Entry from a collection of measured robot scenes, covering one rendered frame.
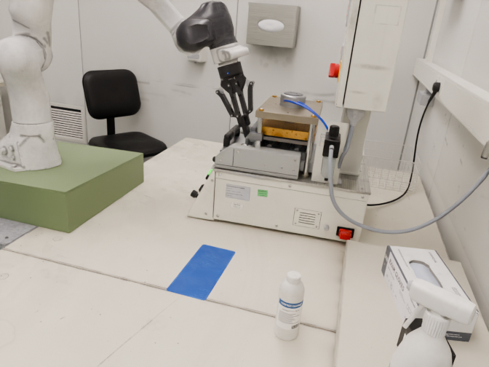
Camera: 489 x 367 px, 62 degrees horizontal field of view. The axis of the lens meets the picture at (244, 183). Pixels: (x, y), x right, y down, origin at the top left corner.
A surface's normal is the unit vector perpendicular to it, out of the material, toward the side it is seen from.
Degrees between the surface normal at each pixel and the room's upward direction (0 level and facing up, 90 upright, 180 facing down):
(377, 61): 90
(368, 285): 0
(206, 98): 90
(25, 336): 0
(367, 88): 90
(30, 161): 80
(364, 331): 0
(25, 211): 90
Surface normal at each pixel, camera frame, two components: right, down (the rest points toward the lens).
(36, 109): 0.69, 0.32
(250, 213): -0.22, 0.35
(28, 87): 0.42, 0.65
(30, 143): 0.48, 0.20
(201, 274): 0.08, -0.92
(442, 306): -0.66, 0.23
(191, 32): 0.19, 0.24
